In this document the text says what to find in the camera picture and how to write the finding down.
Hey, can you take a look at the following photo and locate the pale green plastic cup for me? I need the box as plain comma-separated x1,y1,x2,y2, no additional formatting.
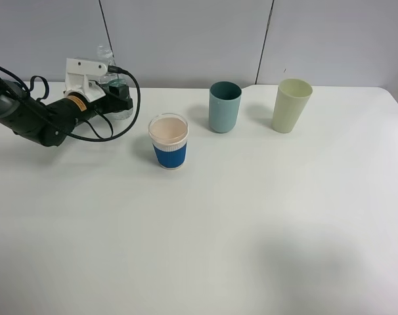
272,79,313,133

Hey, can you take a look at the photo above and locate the teal plastic cup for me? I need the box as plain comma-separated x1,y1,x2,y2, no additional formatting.
208,81,242,133

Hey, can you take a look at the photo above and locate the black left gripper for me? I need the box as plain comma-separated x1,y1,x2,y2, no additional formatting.
83,85,133,120

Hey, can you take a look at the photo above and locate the glass cup with blue sleeve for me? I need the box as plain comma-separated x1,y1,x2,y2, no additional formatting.
148,113,188,169

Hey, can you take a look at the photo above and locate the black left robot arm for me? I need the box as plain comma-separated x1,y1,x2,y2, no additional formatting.
0,58,141,147

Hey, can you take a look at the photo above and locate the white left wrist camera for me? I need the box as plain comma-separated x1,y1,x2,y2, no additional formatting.
64,58,108,102

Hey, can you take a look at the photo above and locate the clear green-label water bottle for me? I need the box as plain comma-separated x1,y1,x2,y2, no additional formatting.
97,45,133,120

